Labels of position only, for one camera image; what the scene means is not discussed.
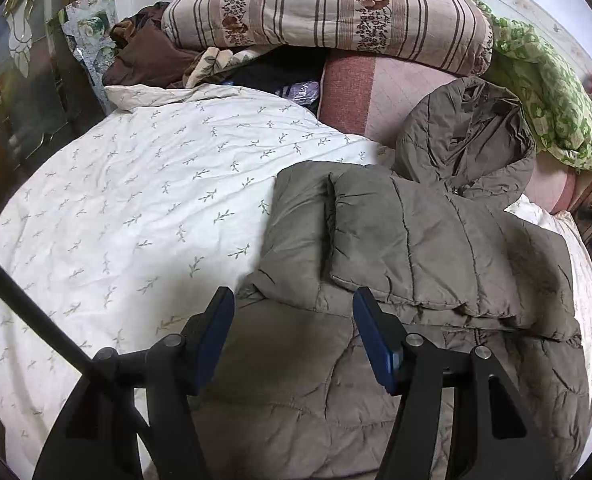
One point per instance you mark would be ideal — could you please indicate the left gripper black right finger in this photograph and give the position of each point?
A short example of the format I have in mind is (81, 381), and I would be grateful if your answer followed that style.
(493, 433)

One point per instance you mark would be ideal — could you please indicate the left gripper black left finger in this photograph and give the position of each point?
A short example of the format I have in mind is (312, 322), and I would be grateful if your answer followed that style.
(140, 400)

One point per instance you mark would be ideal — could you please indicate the olive quilted puffer jacket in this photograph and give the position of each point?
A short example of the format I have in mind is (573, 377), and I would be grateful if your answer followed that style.
(294, 396)

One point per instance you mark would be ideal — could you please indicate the white leaf-print duvet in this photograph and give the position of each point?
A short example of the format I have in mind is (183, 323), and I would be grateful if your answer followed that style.
(128, 231)

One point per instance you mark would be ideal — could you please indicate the green white patterned blanket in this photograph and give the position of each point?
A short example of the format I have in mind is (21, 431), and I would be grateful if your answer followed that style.
(555, 105)

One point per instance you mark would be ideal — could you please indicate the pink folded blanket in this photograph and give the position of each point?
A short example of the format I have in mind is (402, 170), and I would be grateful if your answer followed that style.
(370, 95)

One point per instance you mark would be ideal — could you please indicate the cream leaf-print cloth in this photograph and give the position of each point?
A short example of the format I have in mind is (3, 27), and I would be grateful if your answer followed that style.
(214, 65)

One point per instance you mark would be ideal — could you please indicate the brown garment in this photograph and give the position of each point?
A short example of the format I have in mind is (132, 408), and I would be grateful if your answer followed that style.
(145, 54)

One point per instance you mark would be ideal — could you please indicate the purple plastic bag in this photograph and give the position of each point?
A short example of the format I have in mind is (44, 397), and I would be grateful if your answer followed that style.
(302, 93)

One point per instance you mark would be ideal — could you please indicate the floral print bag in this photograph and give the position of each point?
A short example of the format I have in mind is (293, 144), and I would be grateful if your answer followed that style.
(86, 25)

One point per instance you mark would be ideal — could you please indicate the striped floral beige quilt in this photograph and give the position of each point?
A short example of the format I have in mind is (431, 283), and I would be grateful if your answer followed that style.
(450, 35)

